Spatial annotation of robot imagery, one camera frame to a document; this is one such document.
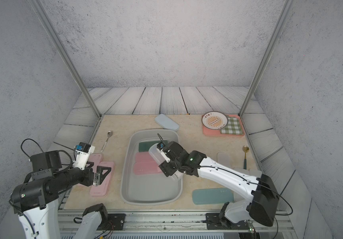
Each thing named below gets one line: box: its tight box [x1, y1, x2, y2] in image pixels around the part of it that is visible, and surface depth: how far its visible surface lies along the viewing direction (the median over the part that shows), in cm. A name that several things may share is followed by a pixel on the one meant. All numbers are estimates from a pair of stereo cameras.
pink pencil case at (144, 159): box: [134, 151, 160, 167], surface depth 97 cm
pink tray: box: [202, 114, 245, 136], surface depth 111 cm
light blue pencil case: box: [154, 113, 180, 132], surface depth 117 cm
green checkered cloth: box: [219, 116, 244, 135], surface depth 113 cm
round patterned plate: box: [201, 111, 229, 130], surface depth 117 cm
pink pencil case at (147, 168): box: [133, 161, 164, 176], surface depth 91 cm
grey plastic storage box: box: [120, 128, 184, 204], surface depth 91 cm
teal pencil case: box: [191, 187, 234, 206], surface depth 84 cm
